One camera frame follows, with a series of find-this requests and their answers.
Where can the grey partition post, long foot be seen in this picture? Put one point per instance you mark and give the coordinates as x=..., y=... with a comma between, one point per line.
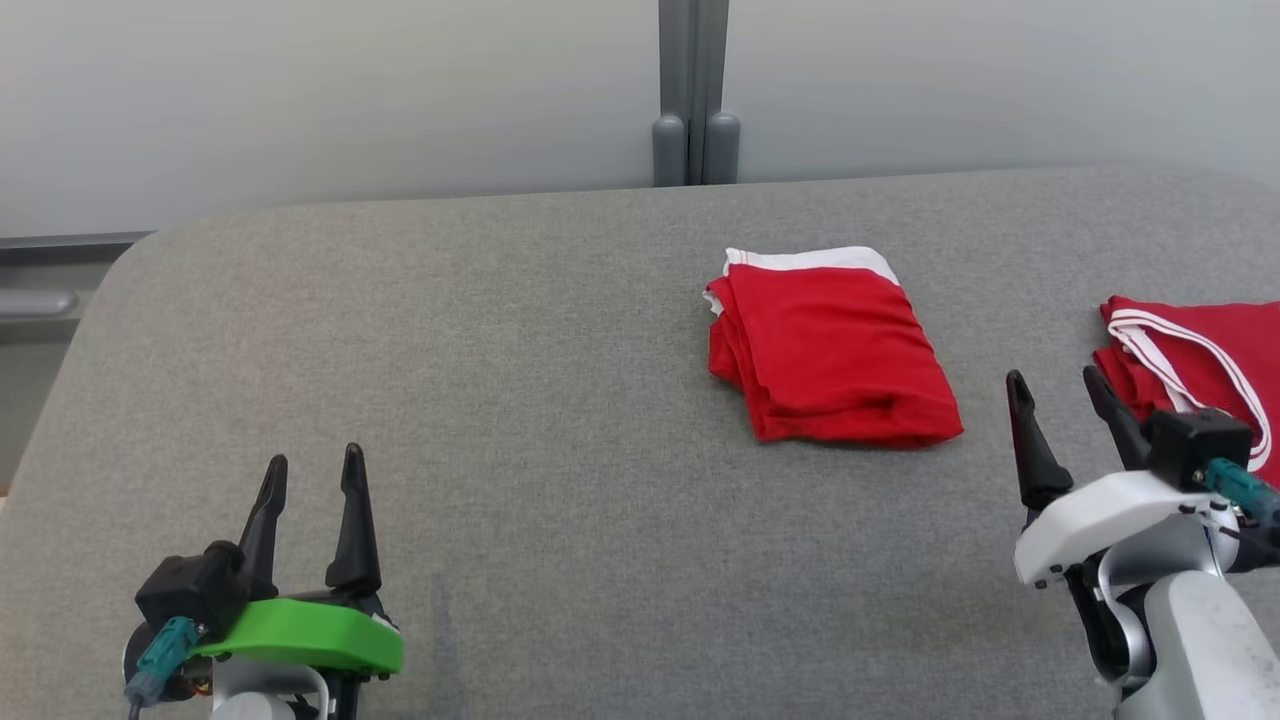
x=35, y=303

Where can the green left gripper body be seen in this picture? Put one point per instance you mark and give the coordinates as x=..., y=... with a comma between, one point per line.
x=300, y=635

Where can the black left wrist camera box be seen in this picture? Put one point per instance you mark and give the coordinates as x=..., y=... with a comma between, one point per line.
x=190, y=595

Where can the red garment with white stripes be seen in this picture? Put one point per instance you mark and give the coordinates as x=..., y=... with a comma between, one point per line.
x=1200, y=340

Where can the grey partition post, two feet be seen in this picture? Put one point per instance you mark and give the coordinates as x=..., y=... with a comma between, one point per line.
x=690, y=80

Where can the grey partition base rail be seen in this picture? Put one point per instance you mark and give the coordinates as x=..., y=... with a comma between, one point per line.
x=60, y=245

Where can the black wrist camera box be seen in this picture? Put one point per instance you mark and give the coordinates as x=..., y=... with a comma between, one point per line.
x=1195, y=445
x=190, y=595

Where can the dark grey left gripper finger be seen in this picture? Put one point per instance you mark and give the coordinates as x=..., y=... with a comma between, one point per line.
x=263, y=540
x=353, y=540

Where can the red garment with white hem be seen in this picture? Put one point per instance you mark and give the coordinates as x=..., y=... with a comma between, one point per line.
x=840, y=350

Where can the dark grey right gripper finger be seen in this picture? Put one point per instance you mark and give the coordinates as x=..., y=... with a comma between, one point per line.
x=1118, y=420
x=1035, y=460

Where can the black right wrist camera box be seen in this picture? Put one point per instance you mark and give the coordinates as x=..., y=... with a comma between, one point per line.
x=1195, y=445

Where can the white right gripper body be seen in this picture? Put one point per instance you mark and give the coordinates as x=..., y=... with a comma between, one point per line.
x=1100, y=520

